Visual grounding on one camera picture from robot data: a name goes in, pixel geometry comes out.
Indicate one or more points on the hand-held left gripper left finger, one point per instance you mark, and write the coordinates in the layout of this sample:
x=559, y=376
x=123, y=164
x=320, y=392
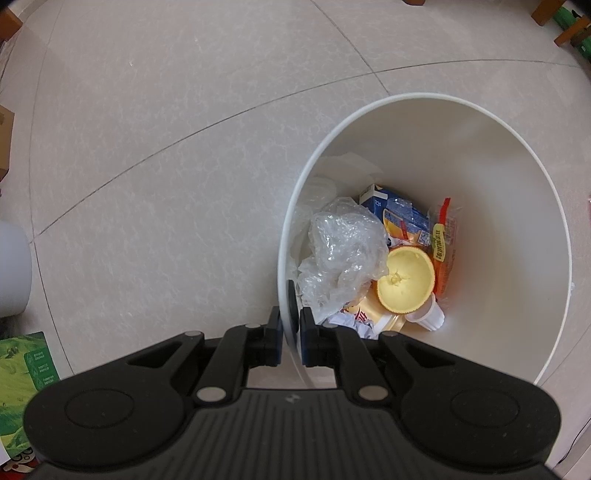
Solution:
x=277, y=339

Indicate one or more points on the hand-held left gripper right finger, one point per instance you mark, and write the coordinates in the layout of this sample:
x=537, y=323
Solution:
x=305, y=339

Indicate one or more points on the hollow orange peel half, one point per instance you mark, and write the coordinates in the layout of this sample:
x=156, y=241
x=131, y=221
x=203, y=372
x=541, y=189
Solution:
x=406, y=281

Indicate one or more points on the red and clear snack wrapper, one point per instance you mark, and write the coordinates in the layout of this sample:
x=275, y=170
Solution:
x=444, y=249

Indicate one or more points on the white round waste bin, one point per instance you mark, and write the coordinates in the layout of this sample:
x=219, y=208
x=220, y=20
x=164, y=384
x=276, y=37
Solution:
x=503, y=221

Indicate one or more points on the beige printed packet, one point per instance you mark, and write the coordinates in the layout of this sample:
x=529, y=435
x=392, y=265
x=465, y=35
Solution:
x=374, y=316

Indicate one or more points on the crumpled clear plastic bag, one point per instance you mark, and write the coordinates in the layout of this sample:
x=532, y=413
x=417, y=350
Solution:
x=344, y=244

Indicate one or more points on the small white paper cup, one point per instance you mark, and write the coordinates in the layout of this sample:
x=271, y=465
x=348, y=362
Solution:
x=429, y=316

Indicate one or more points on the blue drink carton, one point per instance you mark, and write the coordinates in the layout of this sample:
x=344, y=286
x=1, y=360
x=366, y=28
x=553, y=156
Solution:
x=397, y=214

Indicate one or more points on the green printed box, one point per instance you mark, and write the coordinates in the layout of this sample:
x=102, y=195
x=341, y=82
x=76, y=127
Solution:
x=23, y=387

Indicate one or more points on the white cylindrical container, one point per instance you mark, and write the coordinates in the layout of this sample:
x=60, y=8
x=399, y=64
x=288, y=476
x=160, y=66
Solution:
x=13, y=270

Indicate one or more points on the brown cardboard box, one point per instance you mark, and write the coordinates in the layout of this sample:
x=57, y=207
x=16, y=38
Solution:
x=5, y=143

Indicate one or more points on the green bottles pack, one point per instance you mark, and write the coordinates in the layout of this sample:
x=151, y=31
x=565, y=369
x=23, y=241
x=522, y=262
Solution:
x=577, y=21

